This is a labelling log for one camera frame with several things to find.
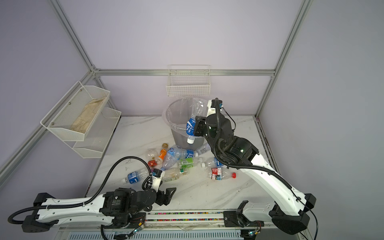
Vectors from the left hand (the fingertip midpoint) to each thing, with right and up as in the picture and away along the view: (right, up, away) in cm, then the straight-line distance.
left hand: (168, 187), depth 70 cm
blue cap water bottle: (-21, +1, +13) cm, 25 cm away
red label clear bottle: (+27, +2, +16) cm, 32 cm away
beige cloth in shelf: (-46, +32, +6) cm, 57 cm away
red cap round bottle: (-16, +11, +25) cm, 32 cm away
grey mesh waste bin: (+3, +21, +26) cm, 33 cm away
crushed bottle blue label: (+1, +13, +19) cm, 23 cm away
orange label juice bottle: (-7, +13, +21) cm, 26 cm away
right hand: (+13, +33, -10) cm, 37 cm away
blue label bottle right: (+24, +6, +24) cm, 35 cm away
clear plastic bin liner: (0, +39, +25) cm, 46 cm away
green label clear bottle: (+9, +8, +18) cm, 22 cm away
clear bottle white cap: (+20, +16, +29) cm, 38 cm away
